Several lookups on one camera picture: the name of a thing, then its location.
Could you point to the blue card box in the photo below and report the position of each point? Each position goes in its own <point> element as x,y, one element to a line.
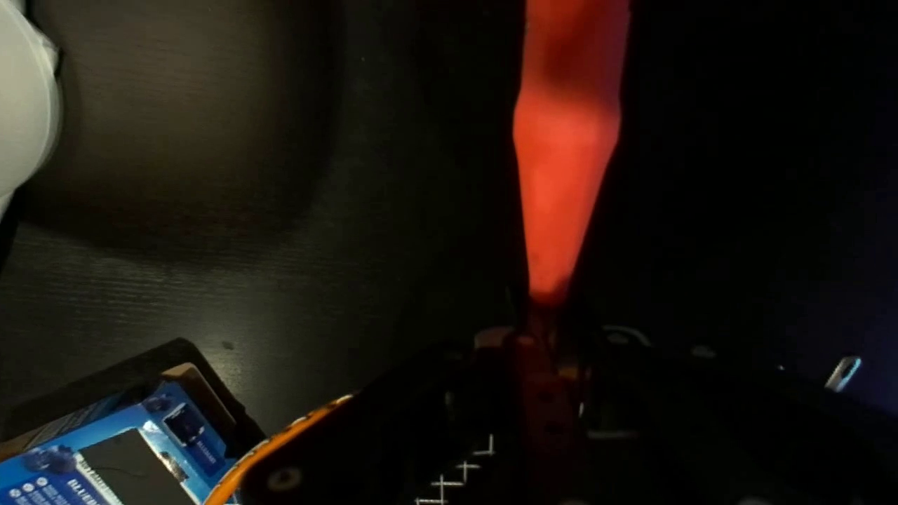
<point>149,429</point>

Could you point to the frosted white plastic pitcher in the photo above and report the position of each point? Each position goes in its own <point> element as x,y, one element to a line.
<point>30,99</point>

